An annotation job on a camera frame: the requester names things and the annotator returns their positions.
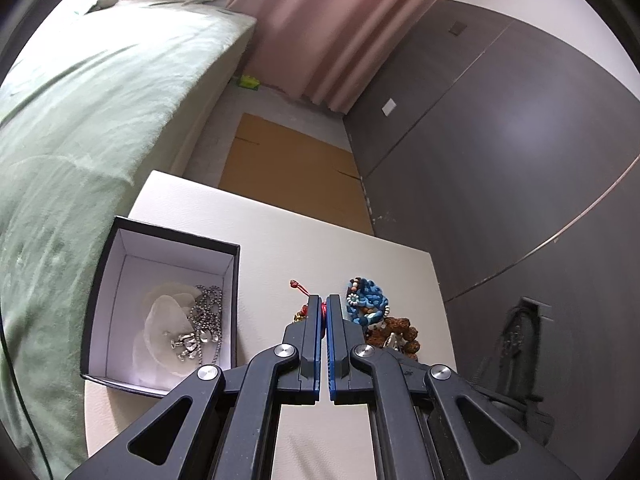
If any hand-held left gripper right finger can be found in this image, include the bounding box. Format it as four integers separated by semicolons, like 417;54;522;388
326;293;583;480

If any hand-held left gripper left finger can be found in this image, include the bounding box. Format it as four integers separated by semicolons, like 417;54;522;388
65;294;323;480

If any red string bracelet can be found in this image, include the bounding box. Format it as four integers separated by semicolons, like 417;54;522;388
289;279;329;322

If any brown bead bracelet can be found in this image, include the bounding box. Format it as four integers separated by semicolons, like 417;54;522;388
362;310;421;361

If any black jewelry box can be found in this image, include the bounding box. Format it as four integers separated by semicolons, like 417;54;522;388
80;216;241;400

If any silver pendant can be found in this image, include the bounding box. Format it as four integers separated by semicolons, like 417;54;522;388
169;332;200;361

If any brown cardboard sheet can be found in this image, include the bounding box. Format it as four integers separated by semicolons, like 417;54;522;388
220;112;376;236

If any dark grey wardrobe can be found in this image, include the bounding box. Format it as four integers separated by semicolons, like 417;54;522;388
345;0;640;461

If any white mattress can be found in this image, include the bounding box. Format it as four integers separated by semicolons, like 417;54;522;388
167;17;258;178

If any pink curtain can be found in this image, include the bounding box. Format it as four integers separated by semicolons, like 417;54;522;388
225;0;441;116

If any green-covered bed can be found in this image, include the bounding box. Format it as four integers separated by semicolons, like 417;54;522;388
0;0;258;466

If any silver ball chain necklace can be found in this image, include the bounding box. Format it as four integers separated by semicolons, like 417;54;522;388
189;285;224;365

